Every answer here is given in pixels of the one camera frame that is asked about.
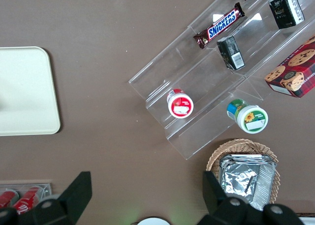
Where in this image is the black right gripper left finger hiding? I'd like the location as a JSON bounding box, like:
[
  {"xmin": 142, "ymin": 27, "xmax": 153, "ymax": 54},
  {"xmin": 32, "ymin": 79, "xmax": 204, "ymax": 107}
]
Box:
[{"xmin": 0, "ymin": 171, "xmax": 93, "ymax": 225}]

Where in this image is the clear acrylic stepped stand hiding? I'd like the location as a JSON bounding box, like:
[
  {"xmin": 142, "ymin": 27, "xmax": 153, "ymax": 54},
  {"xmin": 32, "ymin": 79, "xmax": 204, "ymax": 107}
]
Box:
[{"xmin": 128, "ymin": 0, "xmax": 315, "ymax": 161}]

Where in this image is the cream plastic tray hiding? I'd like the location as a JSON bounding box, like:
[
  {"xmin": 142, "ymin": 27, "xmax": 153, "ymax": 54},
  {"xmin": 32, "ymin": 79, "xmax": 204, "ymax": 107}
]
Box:
[{"xmin": 0, "ymin": 46, "xmax": 62, "ymax": 137}]

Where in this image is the clear acrylic bottle rack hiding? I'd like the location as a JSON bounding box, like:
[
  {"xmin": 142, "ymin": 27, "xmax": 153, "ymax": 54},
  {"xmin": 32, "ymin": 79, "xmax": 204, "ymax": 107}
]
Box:
[{"xmin": 0, "ymin": 182, "xmax": 53, "ymax": 211}]

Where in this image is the small black drink carton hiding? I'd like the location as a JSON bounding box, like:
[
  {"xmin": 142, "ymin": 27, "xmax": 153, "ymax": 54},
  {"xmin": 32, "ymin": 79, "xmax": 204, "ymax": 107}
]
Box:
[
  {"xmin": 268, "ymin": 0, "xmax": 305, "ymax": 30},
  {"xmin": 216, "ymin": 35, "xmax": 246, "ymax": 71}
]

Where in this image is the green lid yogurt cup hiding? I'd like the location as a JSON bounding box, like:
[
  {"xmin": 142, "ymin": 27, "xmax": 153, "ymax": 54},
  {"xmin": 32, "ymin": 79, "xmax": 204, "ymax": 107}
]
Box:
[{"xmin": 226, "ymin": 98, "xmax": 269, "ymax": 134}]

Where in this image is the red plaid cookie box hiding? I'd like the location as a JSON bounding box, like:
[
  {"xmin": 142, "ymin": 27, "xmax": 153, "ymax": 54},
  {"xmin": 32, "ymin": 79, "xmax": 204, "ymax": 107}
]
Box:
[{"xmin": 264, "ymin": 35, "xmax": 315, "ymax": 98}]

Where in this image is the light wicker basket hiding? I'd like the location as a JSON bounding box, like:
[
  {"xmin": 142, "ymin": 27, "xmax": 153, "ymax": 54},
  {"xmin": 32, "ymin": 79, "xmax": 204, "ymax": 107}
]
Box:
[{"xmin": 206, "ymin": 138, "xmax": 281, "ymax": 212}]

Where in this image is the white rectangular snack tray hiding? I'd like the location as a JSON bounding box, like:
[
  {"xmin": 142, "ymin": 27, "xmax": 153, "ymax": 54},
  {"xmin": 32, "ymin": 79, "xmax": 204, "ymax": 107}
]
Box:
[{"xmin": 299, "ymin": 215, "xmax": 315, "ymax": 225}]

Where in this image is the red lid yogurt cup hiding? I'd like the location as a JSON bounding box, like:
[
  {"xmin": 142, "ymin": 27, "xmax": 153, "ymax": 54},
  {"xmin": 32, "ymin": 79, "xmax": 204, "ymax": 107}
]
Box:
[{"xmin": 166, "ymin": 88, "xmax": 194, "ymax": 119}]

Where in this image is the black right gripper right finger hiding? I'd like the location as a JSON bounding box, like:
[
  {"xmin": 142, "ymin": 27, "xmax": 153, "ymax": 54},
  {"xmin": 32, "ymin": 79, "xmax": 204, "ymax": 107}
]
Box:
[{"xmin": 196, "ymin": 171, "xmax": 305, "ymax": 225}]

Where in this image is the stack of foil trays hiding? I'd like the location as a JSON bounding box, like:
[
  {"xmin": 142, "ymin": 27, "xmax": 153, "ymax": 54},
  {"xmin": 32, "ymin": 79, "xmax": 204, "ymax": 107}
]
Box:
[{"xmin": 220, "ymin": 154, "xmax": 278, "ymax": 212}]

